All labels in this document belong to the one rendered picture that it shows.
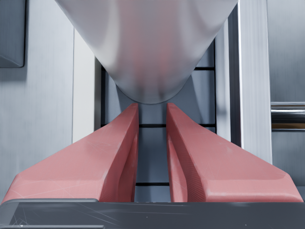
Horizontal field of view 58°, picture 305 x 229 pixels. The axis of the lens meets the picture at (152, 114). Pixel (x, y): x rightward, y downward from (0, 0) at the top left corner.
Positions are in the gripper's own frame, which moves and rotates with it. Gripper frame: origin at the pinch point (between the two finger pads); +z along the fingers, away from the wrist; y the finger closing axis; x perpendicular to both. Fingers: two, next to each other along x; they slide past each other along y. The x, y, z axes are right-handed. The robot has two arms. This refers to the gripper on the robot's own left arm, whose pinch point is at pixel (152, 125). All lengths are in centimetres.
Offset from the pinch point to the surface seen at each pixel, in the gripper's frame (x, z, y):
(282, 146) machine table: 8.1, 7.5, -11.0
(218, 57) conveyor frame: 0.2, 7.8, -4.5
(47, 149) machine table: 8.3, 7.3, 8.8
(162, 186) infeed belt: 6.7, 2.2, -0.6
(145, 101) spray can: 1.5, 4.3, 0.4
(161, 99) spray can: 1.3, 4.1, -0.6
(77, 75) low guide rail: -0.6, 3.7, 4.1
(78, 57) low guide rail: -1.4, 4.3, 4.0
